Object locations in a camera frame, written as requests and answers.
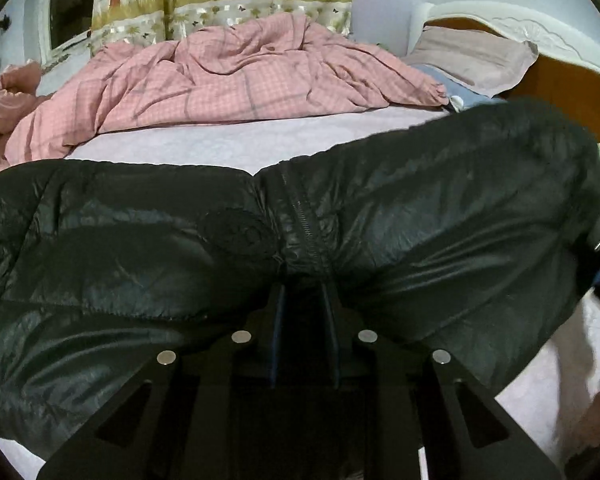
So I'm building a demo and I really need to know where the black puffer jacket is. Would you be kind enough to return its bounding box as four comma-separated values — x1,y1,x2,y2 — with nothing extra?
0,96,600,480

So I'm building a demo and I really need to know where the pink bed sheet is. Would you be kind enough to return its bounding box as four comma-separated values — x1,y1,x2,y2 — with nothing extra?
0,104,600,480

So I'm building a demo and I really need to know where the white and brown headboard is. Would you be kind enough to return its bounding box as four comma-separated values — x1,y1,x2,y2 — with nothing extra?
408,1,600,141

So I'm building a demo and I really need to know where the blue daisy pillow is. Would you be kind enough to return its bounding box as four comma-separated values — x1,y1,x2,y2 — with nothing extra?
414,65,504,113

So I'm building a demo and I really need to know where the pink plaid quilt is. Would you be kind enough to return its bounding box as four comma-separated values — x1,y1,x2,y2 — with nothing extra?
0,13,449,171

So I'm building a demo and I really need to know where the window with white frame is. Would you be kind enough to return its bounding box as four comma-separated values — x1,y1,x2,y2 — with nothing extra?
38,0,94,63

